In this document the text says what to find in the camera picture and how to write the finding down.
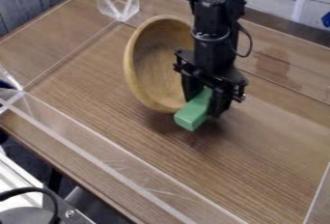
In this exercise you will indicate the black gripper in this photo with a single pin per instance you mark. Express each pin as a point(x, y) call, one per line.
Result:
point(207, 66)

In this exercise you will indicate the green rectangular block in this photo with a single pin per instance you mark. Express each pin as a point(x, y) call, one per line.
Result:
point(192, 114)

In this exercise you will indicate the brown wooden bowl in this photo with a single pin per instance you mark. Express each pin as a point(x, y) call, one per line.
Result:
point(152, 80)

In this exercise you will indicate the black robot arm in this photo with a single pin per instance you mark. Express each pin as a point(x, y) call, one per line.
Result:
point(215, 18)

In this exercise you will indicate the white container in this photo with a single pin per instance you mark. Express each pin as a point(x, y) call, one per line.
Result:
point(313, 13)

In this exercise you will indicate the clear acrylic front barrier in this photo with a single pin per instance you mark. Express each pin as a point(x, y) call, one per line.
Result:
point(121, 179)

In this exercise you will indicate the clear acrylic corner bracket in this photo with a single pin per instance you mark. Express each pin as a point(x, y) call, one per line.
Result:
point(119, 10)

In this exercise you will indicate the grey metal bracket with screw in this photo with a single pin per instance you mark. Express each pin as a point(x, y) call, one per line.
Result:
point(67, 213)

